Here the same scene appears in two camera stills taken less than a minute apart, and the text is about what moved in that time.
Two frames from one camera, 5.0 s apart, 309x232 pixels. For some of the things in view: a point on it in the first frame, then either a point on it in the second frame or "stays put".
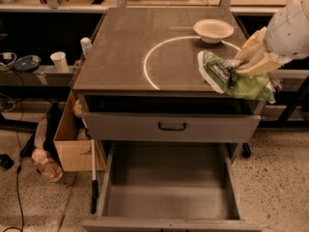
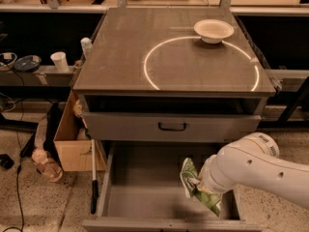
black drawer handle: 172,129 stays put
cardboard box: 72,142 stays put
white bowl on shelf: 7,60 stays put
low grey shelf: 42,76 stays put
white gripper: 287,33 → 207,179
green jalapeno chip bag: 224,76 → 211,200
